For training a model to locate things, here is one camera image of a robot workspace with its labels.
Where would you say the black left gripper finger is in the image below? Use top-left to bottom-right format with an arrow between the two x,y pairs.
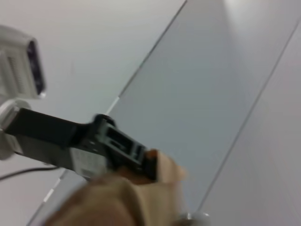
100,116 -> 160,182

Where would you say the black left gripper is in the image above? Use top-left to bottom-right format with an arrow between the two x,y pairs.
4,107 -> 112,182

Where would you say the left wrist cable with plug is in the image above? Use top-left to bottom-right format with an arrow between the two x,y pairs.
0,166 -> 58,181

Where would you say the khaki canvas food bag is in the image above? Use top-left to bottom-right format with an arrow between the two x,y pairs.
44,150 -> 190,226

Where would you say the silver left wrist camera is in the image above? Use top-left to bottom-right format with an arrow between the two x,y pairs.
0,24 -> 47,100

